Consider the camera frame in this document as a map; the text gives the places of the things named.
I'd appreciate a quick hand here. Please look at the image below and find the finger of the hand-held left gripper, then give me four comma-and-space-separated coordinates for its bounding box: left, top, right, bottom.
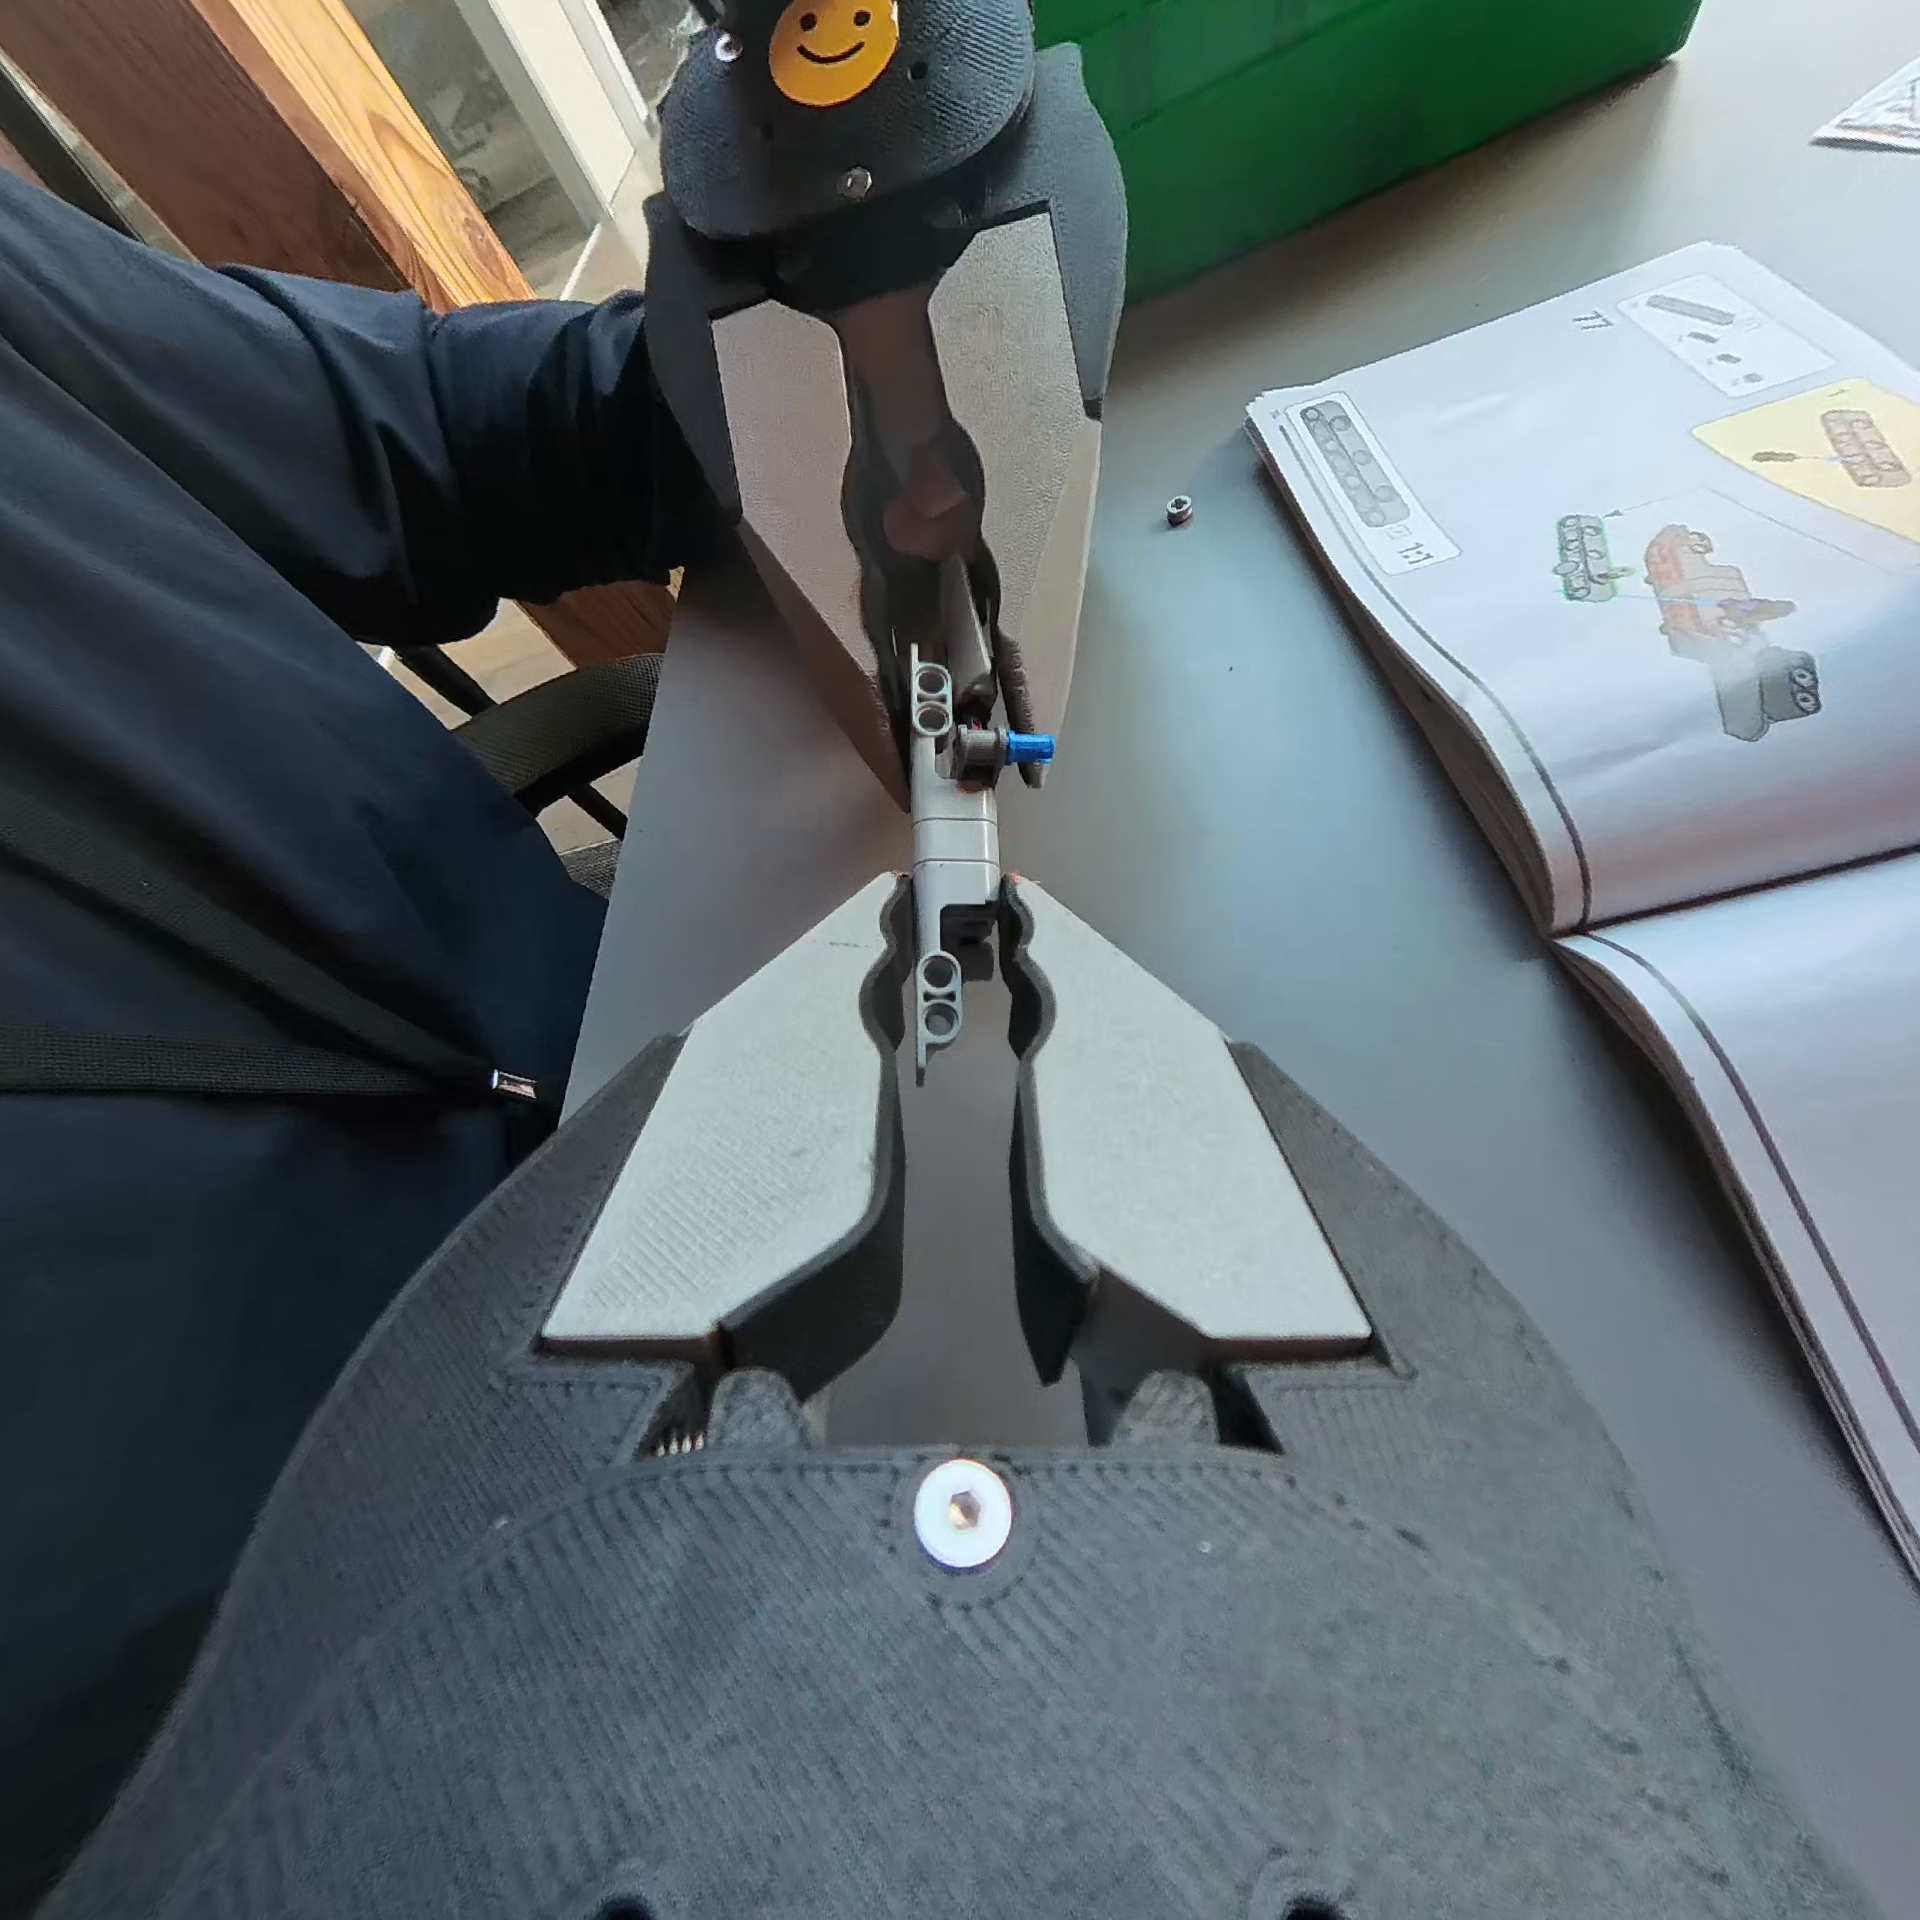
708, 300, 916, 825
922, 207, 1107, 754

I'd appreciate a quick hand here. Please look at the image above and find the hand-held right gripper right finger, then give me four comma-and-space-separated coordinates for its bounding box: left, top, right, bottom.
995, 873, 1382, 1389

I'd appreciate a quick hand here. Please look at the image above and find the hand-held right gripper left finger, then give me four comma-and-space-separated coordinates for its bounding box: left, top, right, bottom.
538, 871, 911, 1404

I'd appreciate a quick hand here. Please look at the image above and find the grey lego beam assembly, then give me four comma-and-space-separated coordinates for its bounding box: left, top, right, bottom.
902, 554, 1059, 1086

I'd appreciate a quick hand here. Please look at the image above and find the person's left forearm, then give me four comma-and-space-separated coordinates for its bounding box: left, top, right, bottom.
210, 262, 725, 649

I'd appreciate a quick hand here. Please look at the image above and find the open lego instruction booklet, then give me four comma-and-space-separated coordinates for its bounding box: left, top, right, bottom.
1242, 239, 1920, 1583

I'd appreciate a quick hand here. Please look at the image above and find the lego sticker sheet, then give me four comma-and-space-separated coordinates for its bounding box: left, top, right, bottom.
1812, 56, 1920, 152

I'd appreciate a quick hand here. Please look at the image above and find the person's left hand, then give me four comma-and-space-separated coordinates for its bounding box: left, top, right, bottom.
838, 293, 991, 567

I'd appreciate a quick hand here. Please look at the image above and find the black office chair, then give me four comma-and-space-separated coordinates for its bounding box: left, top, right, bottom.
375, 645, 670, 902

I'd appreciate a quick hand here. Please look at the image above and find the green plastic bin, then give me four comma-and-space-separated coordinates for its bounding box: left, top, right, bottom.
1031, 0, 1713, 305

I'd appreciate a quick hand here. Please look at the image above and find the person's dark clothed torso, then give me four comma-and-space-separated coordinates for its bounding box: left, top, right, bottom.
0, 172, 607, 1920

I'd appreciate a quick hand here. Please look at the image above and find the wooden cabinet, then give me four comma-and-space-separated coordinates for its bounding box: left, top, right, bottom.
0, 0, 682, 664

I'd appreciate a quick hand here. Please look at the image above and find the black shoulder strap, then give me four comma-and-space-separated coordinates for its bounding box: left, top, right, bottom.
0, 778, 545, 1116

